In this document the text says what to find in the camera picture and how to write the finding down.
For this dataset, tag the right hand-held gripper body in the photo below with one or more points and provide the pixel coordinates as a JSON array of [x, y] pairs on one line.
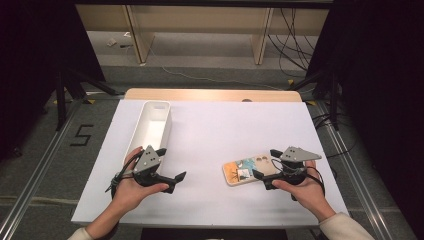
[[296, 155]]

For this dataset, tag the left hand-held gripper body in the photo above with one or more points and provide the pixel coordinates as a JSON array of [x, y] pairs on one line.
[[146, 161]]

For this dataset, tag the white plastic storage bin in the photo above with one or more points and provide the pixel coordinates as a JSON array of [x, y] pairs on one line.
[[151, 126]]

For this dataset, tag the person's left hand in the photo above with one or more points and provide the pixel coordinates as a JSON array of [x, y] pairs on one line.
[[130, 195]]

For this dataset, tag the person's right hand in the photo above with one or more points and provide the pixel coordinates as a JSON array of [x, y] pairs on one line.
[[308, 193]]

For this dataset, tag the white table cover board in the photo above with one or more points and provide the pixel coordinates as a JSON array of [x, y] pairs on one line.
[[206, 140]]

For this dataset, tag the yellow tape marker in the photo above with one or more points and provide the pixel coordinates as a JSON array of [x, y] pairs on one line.
[[90, 101], [290, 81], [311, 103]]

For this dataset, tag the dark round table grommet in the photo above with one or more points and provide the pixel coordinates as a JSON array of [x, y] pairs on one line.
[[247, 100]]

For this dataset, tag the black metal stand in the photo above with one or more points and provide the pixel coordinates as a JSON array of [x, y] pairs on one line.
[[334, 100], [60, 100]]

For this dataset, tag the light wooden table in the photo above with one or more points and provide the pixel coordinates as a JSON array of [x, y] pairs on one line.
[[200, 95]]

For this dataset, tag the small black floor item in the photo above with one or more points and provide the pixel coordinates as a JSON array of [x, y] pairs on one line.
[[126, 45]]

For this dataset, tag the black curtain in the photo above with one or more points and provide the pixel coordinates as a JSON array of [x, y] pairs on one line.
[[383, 83], [33, 66]]

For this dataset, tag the beige wooden shelf unit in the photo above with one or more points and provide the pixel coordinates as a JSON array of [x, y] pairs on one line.
[[200, 20]]

